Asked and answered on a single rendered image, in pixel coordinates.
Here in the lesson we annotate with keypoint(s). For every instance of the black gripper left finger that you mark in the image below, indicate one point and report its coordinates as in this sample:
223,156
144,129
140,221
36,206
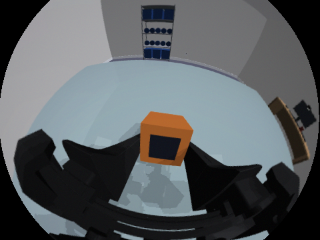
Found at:
112,165

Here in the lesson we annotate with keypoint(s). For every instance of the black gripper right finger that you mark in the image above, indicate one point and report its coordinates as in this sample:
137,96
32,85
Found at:
208,177

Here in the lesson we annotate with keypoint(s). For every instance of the orange block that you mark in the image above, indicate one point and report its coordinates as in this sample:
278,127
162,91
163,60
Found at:
164,139

